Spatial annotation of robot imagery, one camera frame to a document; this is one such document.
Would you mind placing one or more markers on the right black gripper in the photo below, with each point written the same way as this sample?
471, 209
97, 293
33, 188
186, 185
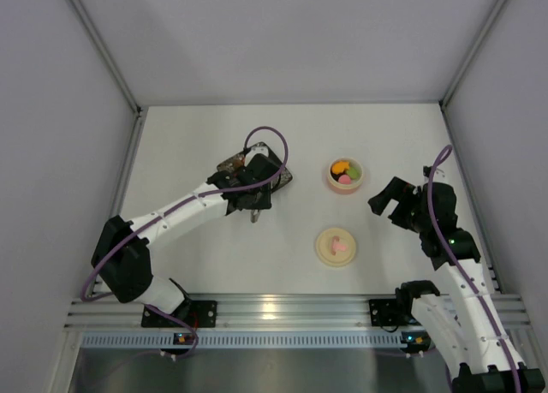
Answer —
400, 205

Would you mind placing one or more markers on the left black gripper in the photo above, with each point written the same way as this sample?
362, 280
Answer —
255, 200

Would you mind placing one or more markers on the green sandwich cookie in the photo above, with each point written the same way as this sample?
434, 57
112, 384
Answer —
353, 173

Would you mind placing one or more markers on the pink sandwich cookie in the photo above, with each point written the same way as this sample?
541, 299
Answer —
344, 179

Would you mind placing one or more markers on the orange fish-shaped food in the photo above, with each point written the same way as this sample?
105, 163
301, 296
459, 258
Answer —
340, 167

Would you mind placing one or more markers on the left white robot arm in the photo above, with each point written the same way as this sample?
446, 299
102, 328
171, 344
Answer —
123, 255

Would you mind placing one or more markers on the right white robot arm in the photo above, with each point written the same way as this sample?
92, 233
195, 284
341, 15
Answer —
455, 308

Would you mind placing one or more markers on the black floral square plate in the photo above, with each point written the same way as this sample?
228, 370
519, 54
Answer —
284, 176

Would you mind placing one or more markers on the cream pink round bowl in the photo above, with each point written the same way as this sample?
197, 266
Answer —
340, 188

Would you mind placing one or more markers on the cream lid pink knob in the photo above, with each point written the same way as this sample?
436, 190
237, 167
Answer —
335, 247

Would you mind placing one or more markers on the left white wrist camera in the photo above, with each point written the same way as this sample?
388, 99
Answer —
264, 150

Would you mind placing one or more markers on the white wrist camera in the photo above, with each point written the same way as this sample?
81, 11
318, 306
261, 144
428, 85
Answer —
437, 175
264, 150

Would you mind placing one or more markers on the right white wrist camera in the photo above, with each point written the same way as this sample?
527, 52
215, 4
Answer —
437, 175

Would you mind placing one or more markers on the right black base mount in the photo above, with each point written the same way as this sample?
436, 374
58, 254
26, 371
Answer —
387, 314

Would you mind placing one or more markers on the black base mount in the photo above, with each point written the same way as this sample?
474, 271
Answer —
196, 314
387, 314

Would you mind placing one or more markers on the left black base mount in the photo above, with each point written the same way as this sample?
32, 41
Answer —
196, 314

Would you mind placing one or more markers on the left aluminium frame post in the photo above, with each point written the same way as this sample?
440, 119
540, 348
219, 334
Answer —
90, 29

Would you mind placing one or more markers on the aluminium frame post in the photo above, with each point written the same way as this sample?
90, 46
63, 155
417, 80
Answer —
90, 29
481, 36

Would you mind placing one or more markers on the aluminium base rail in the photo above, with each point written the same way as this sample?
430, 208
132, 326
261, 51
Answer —
238, 312

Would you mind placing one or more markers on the slotted grey cable duct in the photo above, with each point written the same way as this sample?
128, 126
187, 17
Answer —
254, 339

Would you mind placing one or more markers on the right aluminium frame post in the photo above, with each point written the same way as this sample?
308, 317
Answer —
481, 36

